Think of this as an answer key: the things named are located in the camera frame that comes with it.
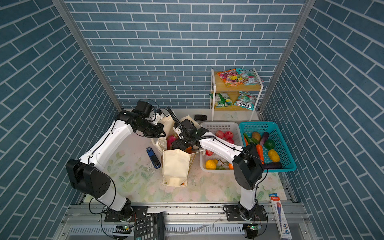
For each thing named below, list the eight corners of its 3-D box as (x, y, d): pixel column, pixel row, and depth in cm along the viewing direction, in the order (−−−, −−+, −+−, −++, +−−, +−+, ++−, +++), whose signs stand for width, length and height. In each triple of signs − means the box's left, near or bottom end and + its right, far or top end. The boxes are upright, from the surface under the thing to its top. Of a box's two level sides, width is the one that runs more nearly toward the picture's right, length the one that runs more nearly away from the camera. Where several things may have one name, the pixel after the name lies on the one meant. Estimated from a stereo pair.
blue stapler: (156, 170, 91) (154, 166, 87) (145, 151, 99) (143, 147, 95) (162, 166, 92) (160, 163, 88) (151, 148, 100) (149, 144, 96)
